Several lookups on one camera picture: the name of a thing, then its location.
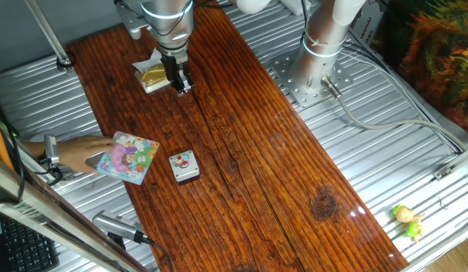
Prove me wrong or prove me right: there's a black computer keyboard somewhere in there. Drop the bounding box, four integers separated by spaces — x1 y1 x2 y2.
0 215 60 272

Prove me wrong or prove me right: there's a thin white cable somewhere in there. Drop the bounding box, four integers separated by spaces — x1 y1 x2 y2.
342 41 468 152

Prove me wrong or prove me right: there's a silver ridged camera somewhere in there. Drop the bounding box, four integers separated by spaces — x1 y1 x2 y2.
91 210 151 245

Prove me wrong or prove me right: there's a metal corner bracket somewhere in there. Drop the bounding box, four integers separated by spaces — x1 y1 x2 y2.
432 145 468 181

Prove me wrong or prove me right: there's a small silver camera on clamp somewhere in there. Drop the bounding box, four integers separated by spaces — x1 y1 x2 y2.
36 134 74 182

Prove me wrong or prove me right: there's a toy doll with green hat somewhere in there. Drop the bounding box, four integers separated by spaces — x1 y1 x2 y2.
391 204 426 243

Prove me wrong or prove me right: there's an orange green furry plush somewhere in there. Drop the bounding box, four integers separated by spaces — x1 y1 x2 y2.
373 0 468 138

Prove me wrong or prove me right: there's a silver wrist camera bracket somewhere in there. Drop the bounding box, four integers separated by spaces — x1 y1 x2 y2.
115 0 150 41

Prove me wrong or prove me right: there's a bare human hand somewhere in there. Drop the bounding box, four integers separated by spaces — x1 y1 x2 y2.
57 135 116 175

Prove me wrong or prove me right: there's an aluminium frame beam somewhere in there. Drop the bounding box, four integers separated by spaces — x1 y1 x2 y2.
0 153 147 272

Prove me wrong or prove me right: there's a black cable bundle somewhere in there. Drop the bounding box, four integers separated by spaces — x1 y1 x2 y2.
299 0 312 42

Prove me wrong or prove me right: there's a bare human forearm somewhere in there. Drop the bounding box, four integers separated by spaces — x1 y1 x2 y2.
21 141 60 159

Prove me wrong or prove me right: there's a black looping cable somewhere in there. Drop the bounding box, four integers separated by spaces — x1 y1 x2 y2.
0 90 26 205

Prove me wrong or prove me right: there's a slanted aluminium pole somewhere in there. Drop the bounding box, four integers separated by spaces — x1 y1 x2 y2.
23 0 76 73

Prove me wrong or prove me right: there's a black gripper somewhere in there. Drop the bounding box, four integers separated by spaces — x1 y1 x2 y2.
160 51 195 96

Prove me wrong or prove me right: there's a gold foil snack packet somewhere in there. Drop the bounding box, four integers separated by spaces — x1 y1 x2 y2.
132 47 172 94

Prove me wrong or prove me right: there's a white box with red button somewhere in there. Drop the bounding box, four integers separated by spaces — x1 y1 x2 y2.
168 150 201 186

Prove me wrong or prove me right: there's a black camera cable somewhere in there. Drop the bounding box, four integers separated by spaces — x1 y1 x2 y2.
142 237 174 272

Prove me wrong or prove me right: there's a printed sign board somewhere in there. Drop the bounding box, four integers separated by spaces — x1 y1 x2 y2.
349 0 388 50

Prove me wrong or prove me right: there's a colourful butterfly puzzle board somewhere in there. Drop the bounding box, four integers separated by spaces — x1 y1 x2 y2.
95 131 161 186

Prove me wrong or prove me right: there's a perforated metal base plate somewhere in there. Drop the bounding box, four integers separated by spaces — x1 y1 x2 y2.
271 48 354 109

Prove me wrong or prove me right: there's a thick grey cable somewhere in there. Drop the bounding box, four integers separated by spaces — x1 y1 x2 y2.
320 75 468 152

